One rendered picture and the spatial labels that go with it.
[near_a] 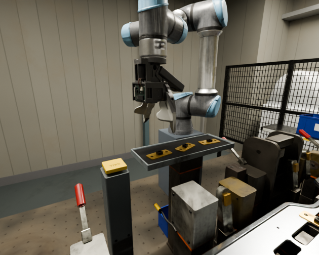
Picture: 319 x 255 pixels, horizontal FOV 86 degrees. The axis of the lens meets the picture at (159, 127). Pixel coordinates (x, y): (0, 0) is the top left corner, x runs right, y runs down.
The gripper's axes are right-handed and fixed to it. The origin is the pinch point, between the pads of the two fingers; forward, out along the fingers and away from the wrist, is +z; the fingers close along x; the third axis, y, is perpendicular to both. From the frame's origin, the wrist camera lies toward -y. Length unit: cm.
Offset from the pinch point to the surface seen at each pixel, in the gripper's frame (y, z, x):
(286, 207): -29.1, 25.2, 29.2
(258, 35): -269, -81, -98
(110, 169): 16.5, 9.3, -0.8
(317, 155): -75, 21, 27
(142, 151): 3.1, 9.3, -5.8
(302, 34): -339, -85, -62
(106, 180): 18.1, 12.1, -0.3
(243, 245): -5.2, 25.3, 27.5
